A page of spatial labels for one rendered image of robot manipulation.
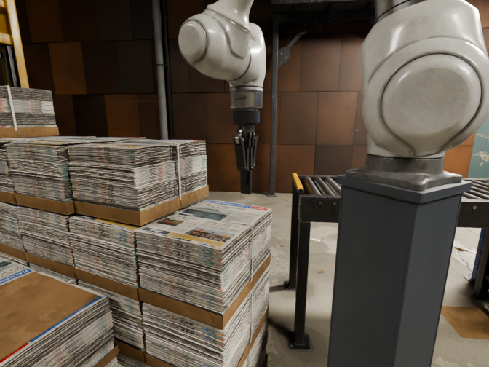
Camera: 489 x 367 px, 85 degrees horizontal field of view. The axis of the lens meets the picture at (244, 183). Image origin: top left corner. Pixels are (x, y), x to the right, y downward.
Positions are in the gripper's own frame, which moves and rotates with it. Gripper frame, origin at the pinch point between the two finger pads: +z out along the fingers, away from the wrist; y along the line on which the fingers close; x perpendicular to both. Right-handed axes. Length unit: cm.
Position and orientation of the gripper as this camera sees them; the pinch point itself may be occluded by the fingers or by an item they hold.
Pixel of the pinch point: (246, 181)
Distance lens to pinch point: 78.7
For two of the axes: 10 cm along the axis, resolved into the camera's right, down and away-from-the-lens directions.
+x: 9.1, 0.9, -4.0
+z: 0.0, 9.8, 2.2
